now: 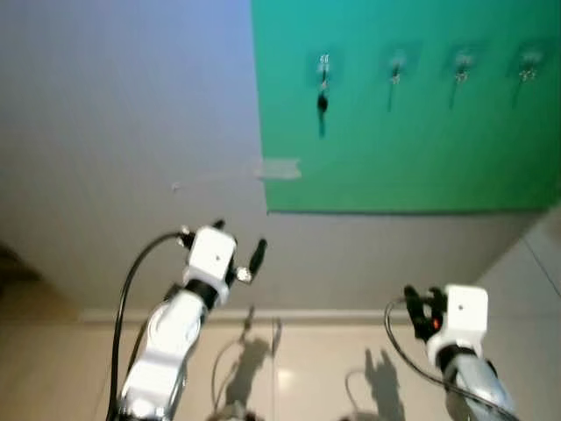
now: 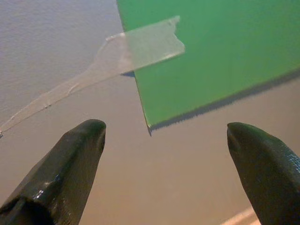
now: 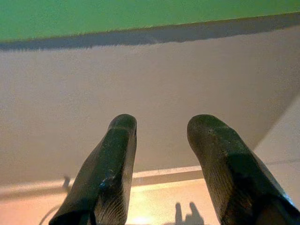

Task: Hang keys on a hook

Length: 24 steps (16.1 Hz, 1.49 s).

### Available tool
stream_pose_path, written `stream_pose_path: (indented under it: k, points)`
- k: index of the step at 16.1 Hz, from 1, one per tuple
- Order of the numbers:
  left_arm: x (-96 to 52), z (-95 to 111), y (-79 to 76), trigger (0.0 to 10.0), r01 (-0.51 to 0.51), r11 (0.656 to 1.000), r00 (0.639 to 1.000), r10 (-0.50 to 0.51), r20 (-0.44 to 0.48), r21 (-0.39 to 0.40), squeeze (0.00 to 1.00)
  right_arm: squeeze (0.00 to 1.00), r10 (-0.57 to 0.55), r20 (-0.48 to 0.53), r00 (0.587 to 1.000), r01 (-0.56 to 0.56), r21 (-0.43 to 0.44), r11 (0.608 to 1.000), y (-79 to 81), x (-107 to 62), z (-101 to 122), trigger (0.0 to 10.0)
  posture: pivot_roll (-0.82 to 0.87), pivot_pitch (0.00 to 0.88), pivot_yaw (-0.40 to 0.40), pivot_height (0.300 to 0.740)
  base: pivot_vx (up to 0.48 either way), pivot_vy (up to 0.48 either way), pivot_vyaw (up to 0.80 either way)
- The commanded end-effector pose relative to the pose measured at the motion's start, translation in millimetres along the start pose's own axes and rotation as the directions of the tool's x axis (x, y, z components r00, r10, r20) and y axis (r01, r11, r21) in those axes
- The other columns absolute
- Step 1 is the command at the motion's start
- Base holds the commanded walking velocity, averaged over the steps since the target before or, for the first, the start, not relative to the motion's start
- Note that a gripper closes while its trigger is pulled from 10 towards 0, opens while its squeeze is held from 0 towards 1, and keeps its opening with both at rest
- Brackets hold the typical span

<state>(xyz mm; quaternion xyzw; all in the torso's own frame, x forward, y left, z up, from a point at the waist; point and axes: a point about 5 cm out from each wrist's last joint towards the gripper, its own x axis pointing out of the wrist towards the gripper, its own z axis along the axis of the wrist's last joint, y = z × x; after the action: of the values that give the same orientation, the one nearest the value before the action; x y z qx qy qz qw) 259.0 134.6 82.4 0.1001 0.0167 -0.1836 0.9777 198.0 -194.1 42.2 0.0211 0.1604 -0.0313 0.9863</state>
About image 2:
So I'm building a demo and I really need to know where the clear adhesive tape strip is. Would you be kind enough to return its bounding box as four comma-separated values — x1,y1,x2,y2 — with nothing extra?
0,15,186,134

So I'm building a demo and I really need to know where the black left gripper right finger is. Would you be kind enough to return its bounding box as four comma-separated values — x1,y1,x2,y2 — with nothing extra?
226,121,300,225

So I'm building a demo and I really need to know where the green paper sheet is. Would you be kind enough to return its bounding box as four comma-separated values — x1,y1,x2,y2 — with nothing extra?
116,0,300,129

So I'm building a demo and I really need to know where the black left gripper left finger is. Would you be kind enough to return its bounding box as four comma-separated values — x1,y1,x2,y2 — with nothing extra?
0,119,107,225

